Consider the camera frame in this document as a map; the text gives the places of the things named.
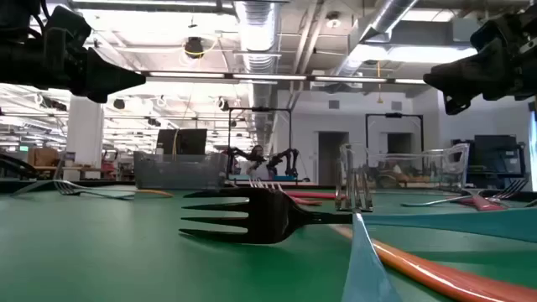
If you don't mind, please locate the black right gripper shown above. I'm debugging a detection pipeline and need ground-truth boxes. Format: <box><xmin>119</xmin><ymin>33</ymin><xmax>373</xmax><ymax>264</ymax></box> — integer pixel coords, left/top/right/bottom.
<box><xmin>422</xmin><ymin>44</ymin><xmax>530</xmax><ymax>117</ymax></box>

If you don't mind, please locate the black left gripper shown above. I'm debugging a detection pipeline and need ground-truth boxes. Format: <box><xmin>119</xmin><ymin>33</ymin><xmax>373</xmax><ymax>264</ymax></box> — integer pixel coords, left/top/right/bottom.
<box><xmin>39</xmin><ymin>44</ymin><xmax>148</xmax><ymax>105</ymax></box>

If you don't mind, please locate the orange-handled silver fork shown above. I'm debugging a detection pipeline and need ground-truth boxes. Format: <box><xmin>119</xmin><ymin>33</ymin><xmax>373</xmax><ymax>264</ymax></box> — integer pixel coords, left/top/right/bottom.
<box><xmin>52</xmin><ymin>179</ymin><xmax>174</xmax><ymax>200</ymax></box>
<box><xmin>248</xmin><ymin>179</ymin><xmax>537</xmax><ymax>302</ymax></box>

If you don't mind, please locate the white column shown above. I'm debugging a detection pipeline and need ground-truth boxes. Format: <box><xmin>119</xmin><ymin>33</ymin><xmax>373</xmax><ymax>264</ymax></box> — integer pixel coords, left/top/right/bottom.
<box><xmin>65</xmin><ymin>92</ymin><xmax>105</xmax><ymax>169</ymax></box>

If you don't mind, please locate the dark workstation with monitors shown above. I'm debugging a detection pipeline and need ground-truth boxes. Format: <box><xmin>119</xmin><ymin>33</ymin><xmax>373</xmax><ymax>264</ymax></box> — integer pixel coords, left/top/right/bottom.
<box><xmin>451</xmin><ymin>133</ymin><xmax>528</xmax><ymax>189</ymax></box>

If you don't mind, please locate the clear plastic container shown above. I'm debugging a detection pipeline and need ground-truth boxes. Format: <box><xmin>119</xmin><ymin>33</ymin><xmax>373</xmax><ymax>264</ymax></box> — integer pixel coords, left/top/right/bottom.
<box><xmin>338</xmin><ymin>142</ymin><xmax>471</xmax><ymax>197</ymax></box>

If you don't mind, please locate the dark doorway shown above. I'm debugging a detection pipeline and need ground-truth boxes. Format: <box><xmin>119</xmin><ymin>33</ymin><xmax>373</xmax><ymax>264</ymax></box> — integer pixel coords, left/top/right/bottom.
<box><xmin>385</xmin><ymin>132</ymin><xmax>415</xmax><ymax>154</ymax></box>

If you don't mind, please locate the red cart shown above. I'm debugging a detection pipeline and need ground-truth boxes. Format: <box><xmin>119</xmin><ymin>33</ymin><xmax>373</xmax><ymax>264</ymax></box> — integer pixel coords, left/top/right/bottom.
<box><xmin>99</xmin><ymin>149</ymin><xmax>119</xmax><ymax>180</ymax></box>

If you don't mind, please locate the brown cardboard box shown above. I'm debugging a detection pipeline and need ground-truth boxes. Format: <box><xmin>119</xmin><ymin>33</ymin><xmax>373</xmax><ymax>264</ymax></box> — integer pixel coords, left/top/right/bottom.
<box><xmin>27</xmin><ymin>146</ymin><xmax>60</xmax><ymax>168</ymax></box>

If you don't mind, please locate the blue lit screen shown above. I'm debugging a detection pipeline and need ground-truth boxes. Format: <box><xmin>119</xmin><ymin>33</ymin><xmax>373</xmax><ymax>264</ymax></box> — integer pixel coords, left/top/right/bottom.
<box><xmin>528</xmin><ymin>111</ymin><xmax>537</xmax><ymax>192</ymax></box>

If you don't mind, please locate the round black ceiling device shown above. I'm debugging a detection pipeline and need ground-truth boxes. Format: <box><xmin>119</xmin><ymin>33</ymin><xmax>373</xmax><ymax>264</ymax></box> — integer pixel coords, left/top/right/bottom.
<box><xmin>183</xmin><ymin>35</ymin><xmax>206</xmax><ymax>60</ymax></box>

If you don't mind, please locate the black monitor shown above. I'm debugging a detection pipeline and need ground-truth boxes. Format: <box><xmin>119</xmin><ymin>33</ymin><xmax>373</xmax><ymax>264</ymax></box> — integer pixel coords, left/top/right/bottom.
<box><xmin>155</xmin><ymin>128</ymin><xmax>208</xmax><ymax>156</ymax></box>

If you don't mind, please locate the black curved bar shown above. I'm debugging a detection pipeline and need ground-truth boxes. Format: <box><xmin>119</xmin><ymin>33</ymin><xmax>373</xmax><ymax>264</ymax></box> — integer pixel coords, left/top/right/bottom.
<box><xmin>0</xmin><ymin>151</ymin><xmax>39</xmax><ymax>182</ymax></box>

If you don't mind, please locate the grey tinted plastic container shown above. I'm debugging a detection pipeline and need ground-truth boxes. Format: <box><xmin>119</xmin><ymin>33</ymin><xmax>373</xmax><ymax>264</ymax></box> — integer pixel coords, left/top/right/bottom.
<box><xmin>133</xmin><ymin>150</ymin><xmax>228</xmax><ymax>190</ymax></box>

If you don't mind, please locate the white smoke detector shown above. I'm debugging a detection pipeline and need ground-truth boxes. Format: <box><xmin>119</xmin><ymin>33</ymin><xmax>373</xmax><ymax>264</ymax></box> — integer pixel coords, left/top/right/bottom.
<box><xmin>324</xmin><ymin>10</ymin><xmax>342</xmax><ymax>30</ymax></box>

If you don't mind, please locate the grey door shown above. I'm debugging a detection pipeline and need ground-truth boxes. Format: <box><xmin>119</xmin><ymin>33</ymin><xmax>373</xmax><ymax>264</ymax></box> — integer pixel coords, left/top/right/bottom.
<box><xmin>317</xmin><ymin>130</ymin><xmax>351</xmax><ymax>186</ymax></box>

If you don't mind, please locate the green table mat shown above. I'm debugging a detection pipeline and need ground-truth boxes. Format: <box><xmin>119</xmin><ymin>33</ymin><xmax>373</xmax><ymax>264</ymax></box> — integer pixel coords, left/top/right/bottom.
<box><xmin>0</xmin><ymin>184</ymin><xmax>537</xmax><ymax>302</ymax></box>

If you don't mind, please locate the long white light bar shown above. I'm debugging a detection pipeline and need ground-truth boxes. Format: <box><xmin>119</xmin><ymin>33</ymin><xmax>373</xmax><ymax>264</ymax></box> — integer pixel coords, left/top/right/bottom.
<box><xmin>142</xmin><ymin>70</ymin><xmax>427</xmax><ymax>86</ymax></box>

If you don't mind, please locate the person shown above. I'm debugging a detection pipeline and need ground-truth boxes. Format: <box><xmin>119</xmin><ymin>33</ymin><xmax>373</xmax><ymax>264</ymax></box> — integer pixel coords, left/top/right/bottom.
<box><xmin>245</xmin><ymin>144</ymin><xmax>272</xmax><ymax>180</ymax></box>

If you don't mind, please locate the wooden background table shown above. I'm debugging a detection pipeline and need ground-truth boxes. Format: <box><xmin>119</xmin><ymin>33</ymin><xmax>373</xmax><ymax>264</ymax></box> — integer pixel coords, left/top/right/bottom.
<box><xmin>224</xmin><ymin>179</ymin><xmax>320</xmax><ymax>188</ymax></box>

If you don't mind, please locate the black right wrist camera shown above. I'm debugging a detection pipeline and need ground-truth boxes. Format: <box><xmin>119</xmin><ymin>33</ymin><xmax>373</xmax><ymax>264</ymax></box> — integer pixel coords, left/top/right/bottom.
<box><xmin>469</xmin><ymin>12</ymin><xmax>512</xmax><ymax>52</ymax></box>

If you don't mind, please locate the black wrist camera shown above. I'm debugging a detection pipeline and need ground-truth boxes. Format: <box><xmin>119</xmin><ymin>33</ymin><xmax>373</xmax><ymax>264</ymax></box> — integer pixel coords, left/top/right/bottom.
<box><xmin>43</xmin><ymin>4</ymin><xmax>92</xmax><ymax>51</ymax></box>
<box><xmin>469</xmin><ymin>12</ymin><xmax>512</xmax><ymax>52</ymax></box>

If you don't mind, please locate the black background rig frame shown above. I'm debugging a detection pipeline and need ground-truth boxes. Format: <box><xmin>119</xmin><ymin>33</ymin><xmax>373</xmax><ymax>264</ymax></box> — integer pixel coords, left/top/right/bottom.
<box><xmin>227</xmin><ymin>107</ymin><xmax>294</xmax><ymax>180</ymax></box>
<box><xmin>364</xmin><ymin>112</ymin><xmax>425</xmax><ymax>154</ymax></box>

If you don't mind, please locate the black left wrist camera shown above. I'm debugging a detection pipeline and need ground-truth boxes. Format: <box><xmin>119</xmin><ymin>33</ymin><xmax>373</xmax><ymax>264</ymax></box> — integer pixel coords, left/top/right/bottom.
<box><xmin>43</xmin><ymin>4</ymin><xmax>92</xmax><ymax>51</ymax></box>

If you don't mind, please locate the yellow hanging cable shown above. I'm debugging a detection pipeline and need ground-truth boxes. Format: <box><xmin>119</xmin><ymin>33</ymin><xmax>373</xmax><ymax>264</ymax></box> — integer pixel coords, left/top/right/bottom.
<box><xmin>170</xmin><ymin>125</ymin><xmax>180</xmax><ymax>161</ymax></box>

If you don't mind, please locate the smooth silver ceiling duct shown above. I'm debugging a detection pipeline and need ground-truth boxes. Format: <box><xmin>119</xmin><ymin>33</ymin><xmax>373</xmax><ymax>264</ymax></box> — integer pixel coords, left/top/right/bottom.
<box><xmin>335</xmin><ymin>0</ymin><xmax>420</xmax><ymax>79</ymax></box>

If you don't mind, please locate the ribbed silver ceiling duct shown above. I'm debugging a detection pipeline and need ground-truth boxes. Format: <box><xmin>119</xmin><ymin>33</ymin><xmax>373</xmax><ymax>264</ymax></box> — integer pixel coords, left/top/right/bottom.
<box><xmin>232</xmin><ymin>0</ymin><xmax>281</xmax><ymax>156</ymax></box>

